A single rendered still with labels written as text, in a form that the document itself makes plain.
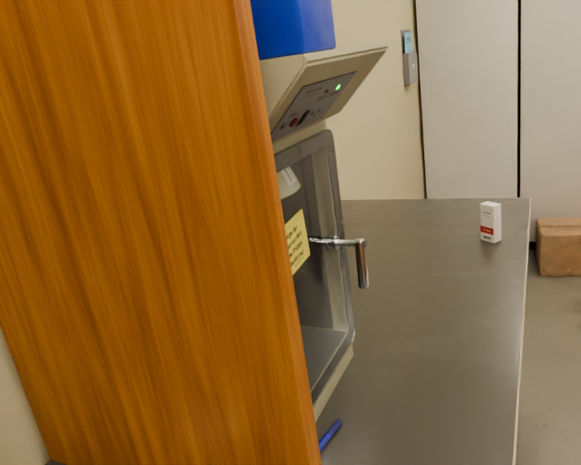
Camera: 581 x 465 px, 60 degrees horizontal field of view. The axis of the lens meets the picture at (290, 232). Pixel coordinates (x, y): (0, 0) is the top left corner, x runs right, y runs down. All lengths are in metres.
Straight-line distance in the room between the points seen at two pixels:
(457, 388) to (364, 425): 0.18
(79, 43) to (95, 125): 0.08
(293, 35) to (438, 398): 0.63
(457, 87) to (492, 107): 0.26
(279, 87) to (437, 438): 0.57
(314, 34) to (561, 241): 3.00
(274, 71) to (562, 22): 3.13
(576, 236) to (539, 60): 1.09
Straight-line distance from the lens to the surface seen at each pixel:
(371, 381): 0.97
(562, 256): 3.50
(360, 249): 0.85
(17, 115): 0.68
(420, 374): 0.98
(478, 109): 3.65
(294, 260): 0.73
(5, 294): 0.84
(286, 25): 0.55
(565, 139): 3.67
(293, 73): 0.54
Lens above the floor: 1.51
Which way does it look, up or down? 19 degrees down
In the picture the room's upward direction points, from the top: 9 degrees counter-clockwise
